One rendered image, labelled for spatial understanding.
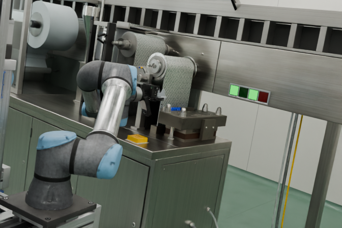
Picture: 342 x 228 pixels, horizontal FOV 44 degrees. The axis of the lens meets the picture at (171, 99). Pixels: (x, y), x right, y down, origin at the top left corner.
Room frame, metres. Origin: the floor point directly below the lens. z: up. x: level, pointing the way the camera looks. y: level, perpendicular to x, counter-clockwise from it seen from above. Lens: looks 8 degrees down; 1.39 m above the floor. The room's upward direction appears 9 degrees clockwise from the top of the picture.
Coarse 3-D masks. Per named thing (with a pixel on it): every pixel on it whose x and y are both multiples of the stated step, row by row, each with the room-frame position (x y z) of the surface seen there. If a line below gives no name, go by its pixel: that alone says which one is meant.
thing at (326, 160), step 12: (336, 132) 2.12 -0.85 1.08; (324, 144) 2.14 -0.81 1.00; (336, 144) 2.14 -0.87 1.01; (324, 156) 2.14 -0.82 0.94; (324, 168) 2.13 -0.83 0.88; (324, 180) 2.12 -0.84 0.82; (312, 192) 2.15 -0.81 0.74; (324, 192) 2.12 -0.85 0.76; (312, 204) 2.14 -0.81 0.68; (324, 204) 2.15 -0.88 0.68; (312, 216) 2.13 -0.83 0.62
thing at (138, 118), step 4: (144, 76) 2.25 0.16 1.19; (148, 76) 2.25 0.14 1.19; (152, 76) 2.27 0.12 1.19; (144, 80) 2.24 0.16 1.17; (148, 80) 2.25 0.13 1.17; (140, 108) 2.25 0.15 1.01; (140, 112) 2.25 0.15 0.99; (136, 116) 2.27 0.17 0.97; (140, 116) 2.25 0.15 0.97; (144, 116) 2.27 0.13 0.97; (136, 120) 2.26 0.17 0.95; (140, 120) 2.25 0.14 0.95; (144, 120) 2.27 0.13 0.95; (136, 124) 2.26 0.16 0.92; (140, 124) 2.25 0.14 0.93; (132, 128) 2.25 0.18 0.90; (136, 128) 2.23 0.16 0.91; (140, 128) 2.25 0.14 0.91; (144, 128) 2.27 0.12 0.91
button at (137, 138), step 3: (129, 135) 1.98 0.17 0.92; (132, 135) 1.98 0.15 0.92; (135, 135) 2.00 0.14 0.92; (138, 135) 2.01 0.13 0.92; (129, 138) 1.97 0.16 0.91; (132, 138) 1.96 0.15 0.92; (135, 138) 1.95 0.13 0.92; (138, 138) 1.95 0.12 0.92; (141, 138) 1.96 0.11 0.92; (144, 138) 1.97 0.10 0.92; (147, 138) 1.99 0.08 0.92; (135, 141) 1.95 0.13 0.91; (138, 141) 1.95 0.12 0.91; (141, 141) 1.96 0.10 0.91; (144, 141) 1.98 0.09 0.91
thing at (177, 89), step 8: (168, 80) 2.26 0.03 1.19; (176, 80) 2.31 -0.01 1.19; (184, 80) 2.36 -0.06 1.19; (168, 88) 2.27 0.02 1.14; (176, 88) 2.32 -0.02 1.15; (184, 88) 2.37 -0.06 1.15; (168, 96) 2.28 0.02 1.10; (176, 96) 2.33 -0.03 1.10; (184, 96) 2.38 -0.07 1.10; (160, 104) 2.24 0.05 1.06; (176, 104) 2.34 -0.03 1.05; (184, 104) 2.39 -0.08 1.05
